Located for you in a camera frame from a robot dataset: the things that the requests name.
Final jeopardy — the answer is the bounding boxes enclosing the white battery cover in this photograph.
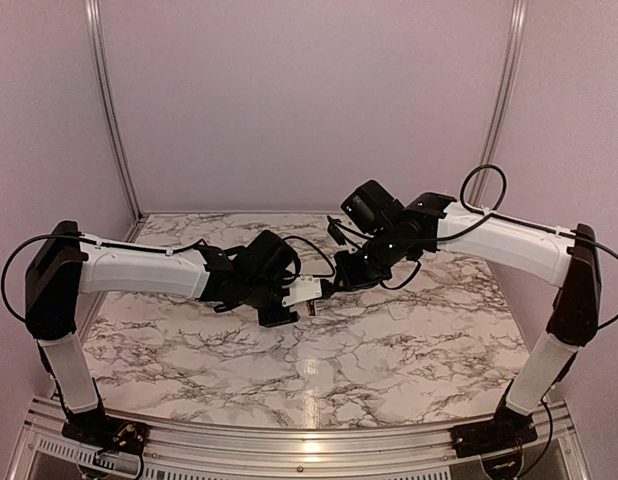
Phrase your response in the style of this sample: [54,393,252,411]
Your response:
[388,307,410,322]

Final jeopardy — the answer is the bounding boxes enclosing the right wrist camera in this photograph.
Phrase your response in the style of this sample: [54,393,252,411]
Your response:
[327,216,360,250]

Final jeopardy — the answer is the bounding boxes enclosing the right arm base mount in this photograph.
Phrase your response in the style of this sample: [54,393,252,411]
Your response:
[450,398,538,458]

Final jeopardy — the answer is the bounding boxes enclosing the aluminium frame post left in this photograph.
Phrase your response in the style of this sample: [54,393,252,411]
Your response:
[84,0,143,223]

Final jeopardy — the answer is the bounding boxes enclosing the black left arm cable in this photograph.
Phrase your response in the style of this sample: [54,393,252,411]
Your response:
[0,234,335,326]

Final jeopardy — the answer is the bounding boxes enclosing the aluminium frame post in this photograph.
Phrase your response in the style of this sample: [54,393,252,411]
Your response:
[84,0,143,223]
[480,0,528,165]

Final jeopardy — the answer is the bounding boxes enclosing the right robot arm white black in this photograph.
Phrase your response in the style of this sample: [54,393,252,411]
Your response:
[334,180,601,448]

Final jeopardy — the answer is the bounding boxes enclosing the aluminium front rail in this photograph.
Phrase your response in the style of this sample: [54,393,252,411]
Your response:
[18,394,590,480]

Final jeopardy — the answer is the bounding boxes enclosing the aluminium frame post right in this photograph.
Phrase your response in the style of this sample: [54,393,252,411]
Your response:
[480,0,528,165]

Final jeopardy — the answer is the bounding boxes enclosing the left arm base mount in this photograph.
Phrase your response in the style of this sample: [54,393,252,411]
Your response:
[62,403,149,455]

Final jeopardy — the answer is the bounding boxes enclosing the white remote control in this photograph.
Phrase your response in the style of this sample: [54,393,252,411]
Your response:
[298,300,318,318]

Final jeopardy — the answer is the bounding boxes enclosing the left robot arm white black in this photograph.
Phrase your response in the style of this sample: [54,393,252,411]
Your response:
[24,221,299,445]

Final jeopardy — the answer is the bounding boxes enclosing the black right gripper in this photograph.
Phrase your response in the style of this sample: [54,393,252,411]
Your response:
[333,227,415,291]

